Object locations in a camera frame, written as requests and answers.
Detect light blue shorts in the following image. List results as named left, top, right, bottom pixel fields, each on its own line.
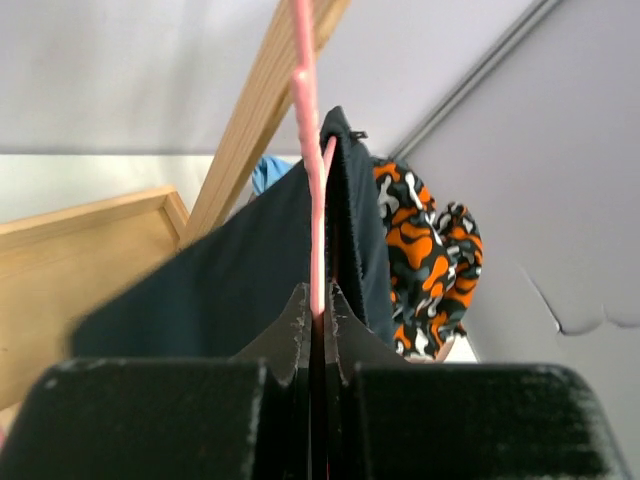
left=251, top=155, right=295, bottom=196

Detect pink hanger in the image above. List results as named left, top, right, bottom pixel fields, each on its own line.
left=290, top=1, right=331, bottom=479

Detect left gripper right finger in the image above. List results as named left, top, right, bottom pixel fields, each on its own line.
left=324, top=286, right=631, bottom=479

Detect wooden clothes rack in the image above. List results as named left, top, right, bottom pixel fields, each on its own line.
left=1, top=1, right=347, bottom=419

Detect orange camouflage shorts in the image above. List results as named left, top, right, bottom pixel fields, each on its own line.
left=373, top=158, right=483, bottom=358

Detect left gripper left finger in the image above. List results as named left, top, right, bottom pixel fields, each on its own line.
left=1, top=284, right=312, bottom=479

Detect black shorts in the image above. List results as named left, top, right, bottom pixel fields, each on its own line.
left=69, top=107, right=394, bottom=357

